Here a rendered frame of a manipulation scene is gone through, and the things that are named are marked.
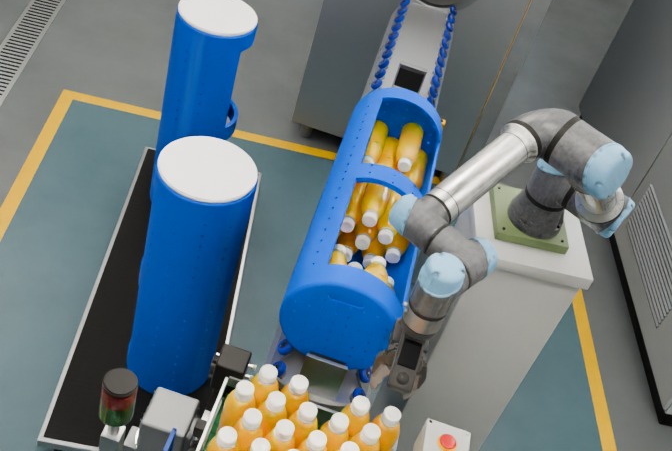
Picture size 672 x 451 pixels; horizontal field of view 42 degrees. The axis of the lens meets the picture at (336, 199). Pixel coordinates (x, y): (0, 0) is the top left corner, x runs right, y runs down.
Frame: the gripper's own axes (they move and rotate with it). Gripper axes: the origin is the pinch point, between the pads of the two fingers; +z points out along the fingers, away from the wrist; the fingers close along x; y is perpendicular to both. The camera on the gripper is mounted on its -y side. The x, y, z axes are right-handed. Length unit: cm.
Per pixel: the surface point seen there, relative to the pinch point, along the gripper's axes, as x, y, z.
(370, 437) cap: -0.2, -1.9, 13.1
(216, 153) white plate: 59, 78, 19
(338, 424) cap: 7.0, -1.4, 13.2
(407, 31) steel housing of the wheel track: 17, 204, 30
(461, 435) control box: -19.2, 5.6, 12.4
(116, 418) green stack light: 48, -23, 3
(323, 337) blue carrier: 15.0, 24.1, 17.5
